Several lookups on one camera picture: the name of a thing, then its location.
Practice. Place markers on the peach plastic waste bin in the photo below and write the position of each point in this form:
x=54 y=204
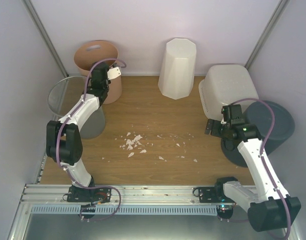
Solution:
x=95 y=51

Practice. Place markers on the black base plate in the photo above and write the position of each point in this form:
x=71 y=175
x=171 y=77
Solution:
x=82 y=195
x=209 y=195

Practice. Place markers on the left aluminium frame post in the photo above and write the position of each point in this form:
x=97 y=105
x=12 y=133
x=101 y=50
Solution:
x=41 y=29

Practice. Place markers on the aluminium corner frame post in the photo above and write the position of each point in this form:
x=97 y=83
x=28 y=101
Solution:
x=277 y=13

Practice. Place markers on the translucent white plastic tub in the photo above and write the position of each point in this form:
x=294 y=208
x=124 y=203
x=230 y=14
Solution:
x=223 y=85

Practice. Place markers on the white faceted bin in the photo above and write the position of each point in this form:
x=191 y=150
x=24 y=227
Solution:
x=177 y=73

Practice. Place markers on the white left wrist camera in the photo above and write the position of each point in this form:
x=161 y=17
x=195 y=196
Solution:
x=114 y=73

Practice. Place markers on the grey translucent bin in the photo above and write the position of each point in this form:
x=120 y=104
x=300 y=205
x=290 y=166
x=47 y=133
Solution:
x=63 y=97

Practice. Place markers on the grey slotted cable duct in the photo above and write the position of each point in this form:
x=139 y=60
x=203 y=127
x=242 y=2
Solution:
x=190 y=210

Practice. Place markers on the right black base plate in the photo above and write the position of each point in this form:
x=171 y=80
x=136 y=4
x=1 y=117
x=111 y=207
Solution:
x=209 y=195

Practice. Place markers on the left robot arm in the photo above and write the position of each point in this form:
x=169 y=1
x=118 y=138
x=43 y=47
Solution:
x=63 y=140

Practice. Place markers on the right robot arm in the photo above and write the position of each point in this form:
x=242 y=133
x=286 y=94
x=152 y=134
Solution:
x=269 y=208

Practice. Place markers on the aluminium front rail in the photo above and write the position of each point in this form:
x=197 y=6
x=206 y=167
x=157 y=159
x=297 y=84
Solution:
x=130 y=194

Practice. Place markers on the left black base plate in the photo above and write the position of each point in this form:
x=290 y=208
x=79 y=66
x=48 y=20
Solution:
x=82 y=195

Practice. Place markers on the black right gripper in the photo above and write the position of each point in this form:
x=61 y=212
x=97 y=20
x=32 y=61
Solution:
x=214 y=131

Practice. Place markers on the dark teal plastic bin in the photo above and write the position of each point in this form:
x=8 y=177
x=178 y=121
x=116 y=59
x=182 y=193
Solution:
x=259 y=115

